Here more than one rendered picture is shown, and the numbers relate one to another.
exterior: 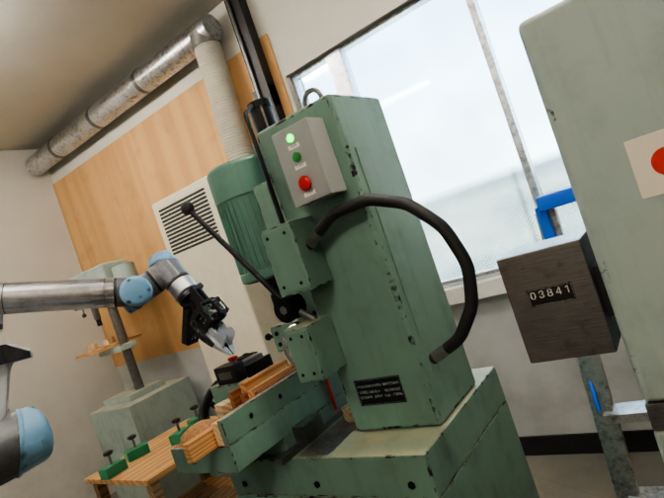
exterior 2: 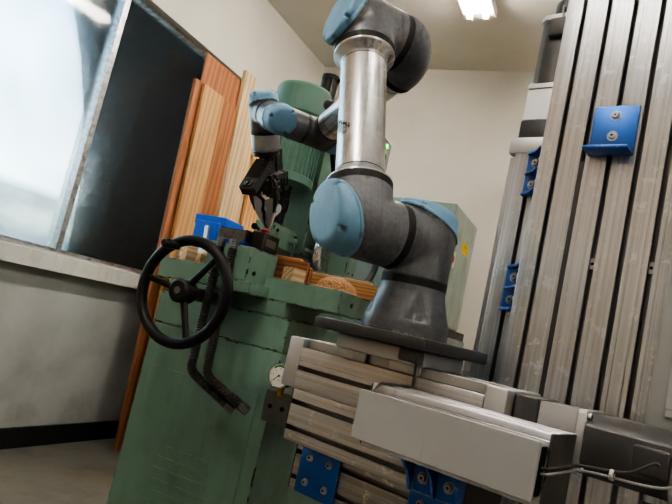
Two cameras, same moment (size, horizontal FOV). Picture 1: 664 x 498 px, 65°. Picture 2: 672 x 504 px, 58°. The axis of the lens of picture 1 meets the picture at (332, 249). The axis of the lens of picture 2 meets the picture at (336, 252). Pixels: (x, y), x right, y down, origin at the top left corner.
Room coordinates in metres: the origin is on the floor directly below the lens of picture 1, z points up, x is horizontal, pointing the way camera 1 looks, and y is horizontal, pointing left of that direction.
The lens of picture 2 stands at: (1.49, 2.03, 0.80)
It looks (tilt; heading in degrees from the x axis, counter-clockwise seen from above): 7 degrees up; 260
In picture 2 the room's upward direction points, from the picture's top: 13 degrees clockwise
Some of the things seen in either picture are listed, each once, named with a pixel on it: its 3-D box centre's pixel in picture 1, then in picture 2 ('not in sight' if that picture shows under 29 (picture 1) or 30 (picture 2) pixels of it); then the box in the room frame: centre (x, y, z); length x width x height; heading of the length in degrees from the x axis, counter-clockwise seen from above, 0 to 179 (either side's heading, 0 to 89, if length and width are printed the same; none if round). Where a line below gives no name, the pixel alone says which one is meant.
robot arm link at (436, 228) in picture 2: not in sight; (419, 241); (1.17, 1.00, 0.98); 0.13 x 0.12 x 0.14; 19
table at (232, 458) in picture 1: (275, 402); (253, 285); (1.40, 0.28, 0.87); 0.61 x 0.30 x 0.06; 144
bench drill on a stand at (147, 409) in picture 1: (138, 381); not in sight; (3.39, 1.48, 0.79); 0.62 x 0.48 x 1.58; 57
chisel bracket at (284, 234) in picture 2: (300, 334); (274, 239); (1.36, 0.15, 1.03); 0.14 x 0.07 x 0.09; 54
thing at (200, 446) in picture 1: (273, 397); (304, 280); (1.26, 0.25, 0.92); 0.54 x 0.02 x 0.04; 144
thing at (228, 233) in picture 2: (237, 367); (248, 238); (1.45, 0.35, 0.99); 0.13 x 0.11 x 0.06; 144
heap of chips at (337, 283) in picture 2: (205, 429); (337, 284); (1.19, 0.41, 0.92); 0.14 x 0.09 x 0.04; 54
